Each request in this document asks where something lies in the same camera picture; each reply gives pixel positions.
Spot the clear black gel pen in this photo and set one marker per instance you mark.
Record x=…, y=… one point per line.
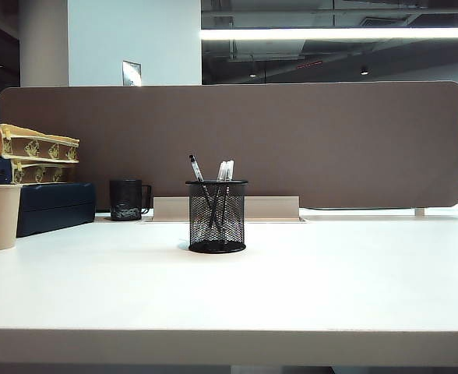
x=222, y=171

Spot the clear capped gel pen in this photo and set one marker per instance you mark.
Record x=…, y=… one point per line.
x=230, y=170

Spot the black capped gel pen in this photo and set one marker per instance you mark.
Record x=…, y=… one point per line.
x=196, y=166

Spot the black mesh pen container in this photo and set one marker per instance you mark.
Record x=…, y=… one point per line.
x=202, y=234

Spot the brown desk divider panel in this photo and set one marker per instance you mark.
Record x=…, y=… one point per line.
x=311, y=140

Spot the black mug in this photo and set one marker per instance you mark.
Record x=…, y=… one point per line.
x=124, y=199

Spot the round ceiling spot lamp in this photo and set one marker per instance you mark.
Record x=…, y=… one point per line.
x=253, y=75
x=364, y=71

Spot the red ceiling light strip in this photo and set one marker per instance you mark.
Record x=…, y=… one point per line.
x=310, y=64

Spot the dark blue box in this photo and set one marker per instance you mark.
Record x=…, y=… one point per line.
x=54, y=207

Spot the long white ceiling light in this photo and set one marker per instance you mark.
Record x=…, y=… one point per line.
x=330, y=33

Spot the white round column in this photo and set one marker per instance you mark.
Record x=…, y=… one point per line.
x=43, y=43

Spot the silver wall sign plate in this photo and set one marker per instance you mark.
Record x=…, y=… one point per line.
x=132, y=73

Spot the white divider bracket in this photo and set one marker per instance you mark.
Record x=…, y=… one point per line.
x=420, y=212

